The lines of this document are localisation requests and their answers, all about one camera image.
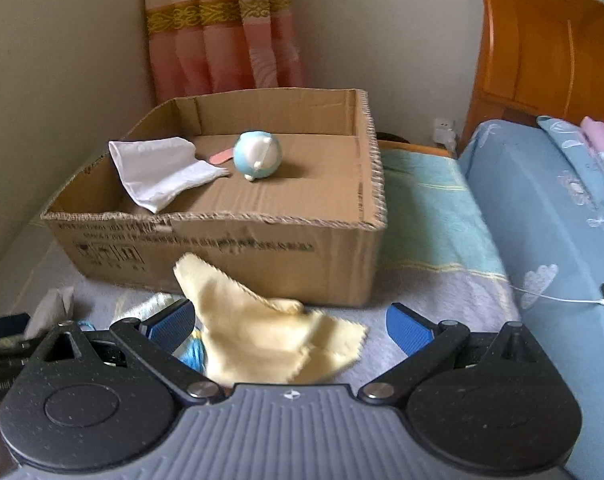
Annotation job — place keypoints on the blue packet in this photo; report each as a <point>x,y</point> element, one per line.
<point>192,352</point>

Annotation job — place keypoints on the blue and white round toy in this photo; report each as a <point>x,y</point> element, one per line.
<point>257,155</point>

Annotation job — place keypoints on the white cloth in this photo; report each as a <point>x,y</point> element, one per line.
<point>157,170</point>

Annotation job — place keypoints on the wooden headboard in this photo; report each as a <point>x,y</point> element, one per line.
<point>546,50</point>

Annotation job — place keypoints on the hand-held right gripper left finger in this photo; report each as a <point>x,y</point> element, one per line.
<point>171,324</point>

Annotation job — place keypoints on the pale yellow cloth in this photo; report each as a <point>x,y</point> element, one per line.
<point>272,340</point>

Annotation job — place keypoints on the pink patterned curtain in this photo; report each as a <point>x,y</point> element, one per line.
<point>222,25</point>

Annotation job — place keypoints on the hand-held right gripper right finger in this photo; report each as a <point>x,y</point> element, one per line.
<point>406,331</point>

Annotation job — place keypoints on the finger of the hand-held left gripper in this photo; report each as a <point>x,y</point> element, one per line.
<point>2,375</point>
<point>2,326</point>

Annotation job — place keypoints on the blue floral pillow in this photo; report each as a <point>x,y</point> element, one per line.
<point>576,160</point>

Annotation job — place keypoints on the cardboard box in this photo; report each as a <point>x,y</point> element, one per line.
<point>262,260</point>

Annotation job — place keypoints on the grey and green plaid blanket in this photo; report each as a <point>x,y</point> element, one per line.
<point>431,220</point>

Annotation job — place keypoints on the white wall socket with charger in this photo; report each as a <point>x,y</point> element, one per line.
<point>444,132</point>

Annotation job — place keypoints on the pink nail file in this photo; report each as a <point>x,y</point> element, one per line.
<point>222,156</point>

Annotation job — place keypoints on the grey sachet bag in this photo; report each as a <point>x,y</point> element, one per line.
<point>49,310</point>

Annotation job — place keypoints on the bed with blue floral sheet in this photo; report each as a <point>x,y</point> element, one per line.
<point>531,210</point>

